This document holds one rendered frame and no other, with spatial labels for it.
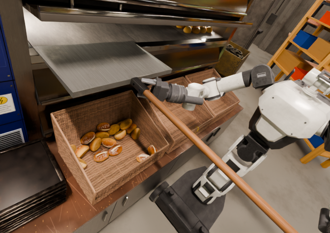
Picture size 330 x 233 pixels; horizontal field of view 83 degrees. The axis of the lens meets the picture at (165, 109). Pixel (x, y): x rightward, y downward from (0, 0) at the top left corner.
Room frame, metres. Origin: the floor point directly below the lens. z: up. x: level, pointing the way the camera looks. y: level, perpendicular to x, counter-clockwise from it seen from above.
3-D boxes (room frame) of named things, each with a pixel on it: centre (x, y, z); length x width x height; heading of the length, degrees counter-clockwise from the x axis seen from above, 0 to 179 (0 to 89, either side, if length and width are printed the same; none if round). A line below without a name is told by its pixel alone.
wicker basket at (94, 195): (0.72, 0.21, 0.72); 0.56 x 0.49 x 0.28; 151
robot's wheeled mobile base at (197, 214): (0.95, -0.61, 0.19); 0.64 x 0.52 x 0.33; 151
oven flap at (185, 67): (1.36, 0.15, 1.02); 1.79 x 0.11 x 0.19; 150
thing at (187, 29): (2.08, 0.25, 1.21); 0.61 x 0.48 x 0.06; 60
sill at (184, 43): (1.37, 0.17, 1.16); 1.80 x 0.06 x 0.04; 150
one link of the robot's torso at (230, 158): (0.87, -0.57, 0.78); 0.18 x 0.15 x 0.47; 61
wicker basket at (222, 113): (1.75, -0.38, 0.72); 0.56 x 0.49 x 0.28; 150
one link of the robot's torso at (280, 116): (0.90, -0.59, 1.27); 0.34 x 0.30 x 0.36; 53
